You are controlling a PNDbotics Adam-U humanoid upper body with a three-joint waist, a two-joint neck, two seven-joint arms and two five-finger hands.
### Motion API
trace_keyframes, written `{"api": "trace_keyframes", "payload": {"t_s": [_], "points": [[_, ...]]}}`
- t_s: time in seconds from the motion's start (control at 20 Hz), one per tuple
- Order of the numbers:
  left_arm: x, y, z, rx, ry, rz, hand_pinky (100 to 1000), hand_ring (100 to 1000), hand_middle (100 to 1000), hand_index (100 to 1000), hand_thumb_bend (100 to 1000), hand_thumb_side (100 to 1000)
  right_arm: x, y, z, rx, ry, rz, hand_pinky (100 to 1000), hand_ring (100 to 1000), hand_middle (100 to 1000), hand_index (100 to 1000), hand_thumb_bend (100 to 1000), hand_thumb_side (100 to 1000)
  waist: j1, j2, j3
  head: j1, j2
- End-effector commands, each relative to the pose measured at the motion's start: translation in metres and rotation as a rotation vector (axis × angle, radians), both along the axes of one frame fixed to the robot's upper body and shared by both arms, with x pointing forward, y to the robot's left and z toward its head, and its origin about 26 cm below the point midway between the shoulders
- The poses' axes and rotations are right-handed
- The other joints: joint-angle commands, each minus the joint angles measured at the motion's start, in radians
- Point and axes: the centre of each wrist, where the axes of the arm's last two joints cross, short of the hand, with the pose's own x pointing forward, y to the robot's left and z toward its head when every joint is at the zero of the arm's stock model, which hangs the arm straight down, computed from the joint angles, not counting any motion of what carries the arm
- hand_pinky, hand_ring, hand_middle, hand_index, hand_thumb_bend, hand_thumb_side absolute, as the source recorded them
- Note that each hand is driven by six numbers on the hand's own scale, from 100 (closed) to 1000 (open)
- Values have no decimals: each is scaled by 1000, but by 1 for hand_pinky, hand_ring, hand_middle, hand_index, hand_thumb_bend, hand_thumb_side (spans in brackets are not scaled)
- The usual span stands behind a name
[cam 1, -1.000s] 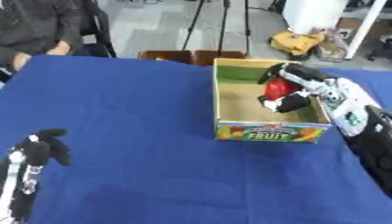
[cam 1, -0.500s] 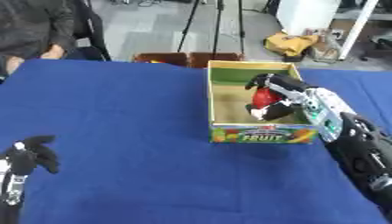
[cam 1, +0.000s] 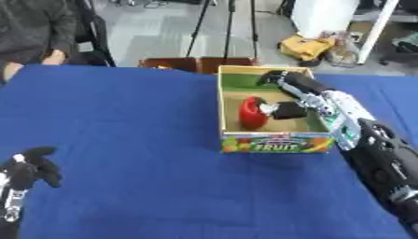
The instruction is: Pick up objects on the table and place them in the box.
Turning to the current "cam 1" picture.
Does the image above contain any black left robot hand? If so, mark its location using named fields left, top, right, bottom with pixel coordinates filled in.
left=0, top=147, right=64, bottom=191

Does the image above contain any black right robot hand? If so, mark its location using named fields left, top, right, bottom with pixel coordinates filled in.
left=255, top=70, right=335, bottom=121

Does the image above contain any red toy apple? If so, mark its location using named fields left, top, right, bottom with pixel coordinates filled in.
left=236, top=96, right=272, bottom=132

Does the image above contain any tan cardboard box green inside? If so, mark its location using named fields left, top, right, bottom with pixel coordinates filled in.
left=216, top=64, right=337, bottom=154

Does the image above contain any brown cardboard box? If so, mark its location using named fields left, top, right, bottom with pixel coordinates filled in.
left=137, top=57, right=260, bottom=75

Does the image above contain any white board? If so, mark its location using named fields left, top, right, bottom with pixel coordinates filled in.
left=288, top=0, right=361, bottom=39

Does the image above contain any black tripod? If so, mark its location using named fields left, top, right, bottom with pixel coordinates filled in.
left=184, top=0, right=261, bottom=60

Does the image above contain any person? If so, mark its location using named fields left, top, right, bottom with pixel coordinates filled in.
left=0, top=0, right=78, bottom=83

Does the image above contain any black chair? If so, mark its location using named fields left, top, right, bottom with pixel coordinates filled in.
left=68, top=0, right=118, bottom=67

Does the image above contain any white post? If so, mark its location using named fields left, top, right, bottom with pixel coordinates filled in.
left=354, top=0, right=402, bottom=65

